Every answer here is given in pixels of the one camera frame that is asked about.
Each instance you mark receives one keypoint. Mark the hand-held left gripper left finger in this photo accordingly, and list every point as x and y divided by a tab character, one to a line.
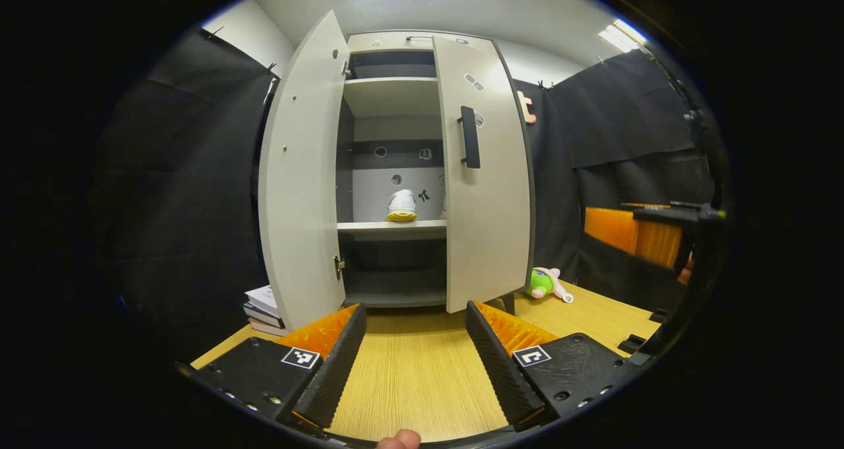
333	370

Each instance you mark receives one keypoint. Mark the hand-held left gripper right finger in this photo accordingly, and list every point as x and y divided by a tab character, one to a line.
501	370

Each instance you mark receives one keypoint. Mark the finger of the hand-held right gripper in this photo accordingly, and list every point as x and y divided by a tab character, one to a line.
666	213

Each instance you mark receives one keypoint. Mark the grey shoe cabinet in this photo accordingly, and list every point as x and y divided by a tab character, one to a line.
395	284

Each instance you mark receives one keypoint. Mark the light grey cabinet door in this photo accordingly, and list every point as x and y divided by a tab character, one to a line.
300	192
491	238

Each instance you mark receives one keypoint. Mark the white canvas shoe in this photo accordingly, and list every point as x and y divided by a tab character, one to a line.
402	205

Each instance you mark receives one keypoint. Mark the white cabinet shelf board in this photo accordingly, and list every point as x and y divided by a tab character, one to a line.
392	228
392	96

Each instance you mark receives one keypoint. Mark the brown cover book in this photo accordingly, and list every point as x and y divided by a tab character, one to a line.
267	327

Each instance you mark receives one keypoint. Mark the green and pink plush toy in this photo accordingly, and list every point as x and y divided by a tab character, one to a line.
542	283

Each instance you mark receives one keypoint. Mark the small ceiling light panel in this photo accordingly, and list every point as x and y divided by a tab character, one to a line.
620	37

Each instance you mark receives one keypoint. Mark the black backdrop cloth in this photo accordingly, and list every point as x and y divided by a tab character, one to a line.
184	205

